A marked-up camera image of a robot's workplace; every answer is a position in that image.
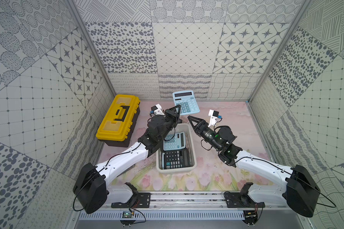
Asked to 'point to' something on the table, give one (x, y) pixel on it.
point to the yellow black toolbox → (118, 126)
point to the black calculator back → (176, 159)
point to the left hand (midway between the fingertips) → (181, 102)
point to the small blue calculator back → (187, 100)
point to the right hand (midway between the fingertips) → (187, 119)
